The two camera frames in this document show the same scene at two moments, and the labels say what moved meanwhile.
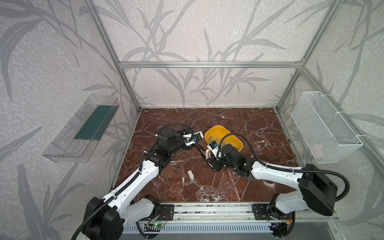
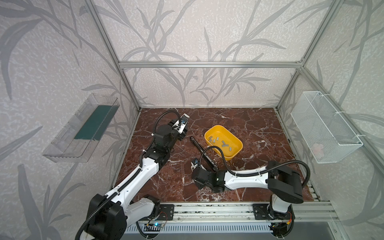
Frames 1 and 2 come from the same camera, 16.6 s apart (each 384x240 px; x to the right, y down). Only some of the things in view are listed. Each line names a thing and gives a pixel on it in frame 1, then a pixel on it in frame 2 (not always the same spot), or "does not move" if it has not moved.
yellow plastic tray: x=217 y=132 does not move
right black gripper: x=212 y=158 -> x=210 y=162
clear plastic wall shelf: x=77 y=140 does not move
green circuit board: x=152 y=227 does not move
